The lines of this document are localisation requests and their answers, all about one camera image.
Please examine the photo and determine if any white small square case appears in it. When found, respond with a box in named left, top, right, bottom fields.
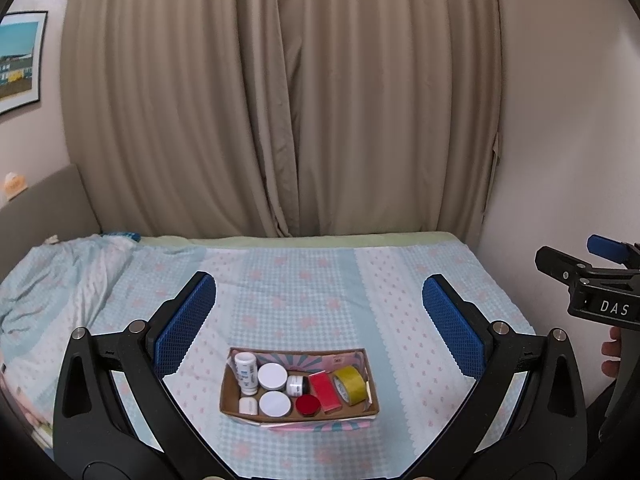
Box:
left=238, top=396, right=258, bottom=416

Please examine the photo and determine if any white blue label bottle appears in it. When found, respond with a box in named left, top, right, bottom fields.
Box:
left=233, top=351, right=259, bottom=396

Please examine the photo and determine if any small white lid jar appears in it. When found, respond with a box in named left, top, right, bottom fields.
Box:
left=258, top=391, right=292, bottom=418

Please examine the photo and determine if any white lid green jar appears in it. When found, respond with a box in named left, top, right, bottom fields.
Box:
left=258, top=362, right=288, bottom=391

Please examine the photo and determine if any yellow tape roll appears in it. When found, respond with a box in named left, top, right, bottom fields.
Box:
left=333, top=365, right=368, bottom=406

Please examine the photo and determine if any small black label jar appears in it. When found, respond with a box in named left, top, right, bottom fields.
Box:
left=285, top=375, right=309, bottom=398

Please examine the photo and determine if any red round cap jar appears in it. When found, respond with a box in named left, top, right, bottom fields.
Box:
left=295, top=393, right=321, bottom=417

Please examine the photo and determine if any red rectangular box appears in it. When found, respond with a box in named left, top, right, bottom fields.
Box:
left=308, top=370, right=342, bottom=413

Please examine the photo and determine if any person right hand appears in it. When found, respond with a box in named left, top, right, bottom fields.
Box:
left=601, top=326, right=622, bottom=379

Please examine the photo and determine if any light blue patterned bedsheet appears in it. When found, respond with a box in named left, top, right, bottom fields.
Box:
left=1, top=233, right=532, bottom=479

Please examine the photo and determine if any blue clip on bed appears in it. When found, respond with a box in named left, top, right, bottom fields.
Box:
left=103, top=232, right=141, bottom=243

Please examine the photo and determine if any light green mattress edge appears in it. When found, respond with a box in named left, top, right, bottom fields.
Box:
left=140, top=232, right=459, bottom=248

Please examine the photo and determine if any cardboard box pink pattern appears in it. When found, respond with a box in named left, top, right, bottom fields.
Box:
left=219, top=348, right=380, bottom=431

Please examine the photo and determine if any grey sofa headboard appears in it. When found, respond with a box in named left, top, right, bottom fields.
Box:
left=0, top=165, right=102, bottom=280

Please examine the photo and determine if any beige curtain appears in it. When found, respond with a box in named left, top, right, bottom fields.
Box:
left=61, top=0, right=502, bottom=245

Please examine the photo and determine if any framed wall picture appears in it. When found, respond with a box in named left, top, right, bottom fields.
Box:
left=0, top=11, right=48, bottom=115

